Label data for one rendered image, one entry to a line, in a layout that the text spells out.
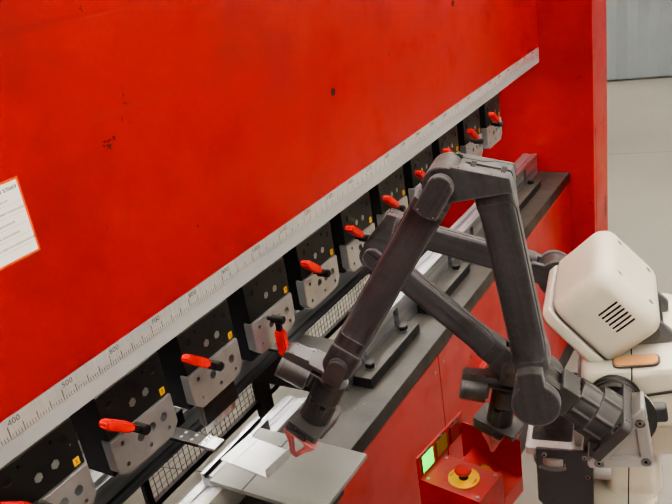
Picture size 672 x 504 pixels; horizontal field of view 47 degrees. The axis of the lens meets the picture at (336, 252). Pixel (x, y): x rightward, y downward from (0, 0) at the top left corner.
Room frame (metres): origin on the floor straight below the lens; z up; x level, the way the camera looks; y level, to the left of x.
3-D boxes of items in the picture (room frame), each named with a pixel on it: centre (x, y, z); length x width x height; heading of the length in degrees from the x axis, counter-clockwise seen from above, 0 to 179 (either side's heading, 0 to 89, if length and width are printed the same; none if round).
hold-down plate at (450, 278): (2.13, -0.32, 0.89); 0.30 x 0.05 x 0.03; 147
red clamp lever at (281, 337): (1.42, 0.15, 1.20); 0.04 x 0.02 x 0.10; 57
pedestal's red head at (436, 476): (1.43, -0.23, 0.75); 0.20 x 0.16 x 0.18; 138
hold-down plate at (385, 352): (1.80, -0.10, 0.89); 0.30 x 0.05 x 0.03; 147
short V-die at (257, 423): (1.35, 0.27, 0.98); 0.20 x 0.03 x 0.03; 147
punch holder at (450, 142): (2.31, -0.36, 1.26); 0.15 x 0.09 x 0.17; 147
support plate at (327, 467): (1.24, 0.16, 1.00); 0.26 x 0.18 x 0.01; 57
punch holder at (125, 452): (1.14, 0.41, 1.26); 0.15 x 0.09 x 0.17; 147
